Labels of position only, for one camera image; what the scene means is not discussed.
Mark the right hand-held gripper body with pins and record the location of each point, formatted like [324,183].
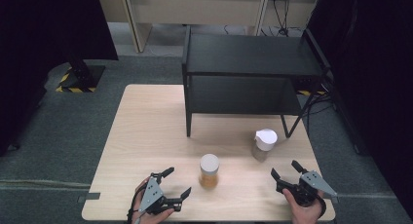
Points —
[313,181]

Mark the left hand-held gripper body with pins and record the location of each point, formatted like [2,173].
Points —
[152,193]

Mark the orange spice jar white lid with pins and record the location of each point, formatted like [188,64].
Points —
[209,172]

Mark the black two-tier shelf rack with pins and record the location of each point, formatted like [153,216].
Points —
[250,53]

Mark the person's left hand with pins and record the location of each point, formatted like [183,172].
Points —
[146,218]

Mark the person's right hand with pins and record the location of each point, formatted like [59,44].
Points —
[305,215]

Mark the grey floor tape strip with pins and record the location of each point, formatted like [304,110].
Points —
[88,197]

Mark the black curtain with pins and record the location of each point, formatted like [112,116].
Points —
[48,39]
[373,71]

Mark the black stand base striped tape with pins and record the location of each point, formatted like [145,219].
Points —
[82,76]

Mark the beige desk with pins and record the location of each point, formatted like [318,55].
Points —
[195,6]

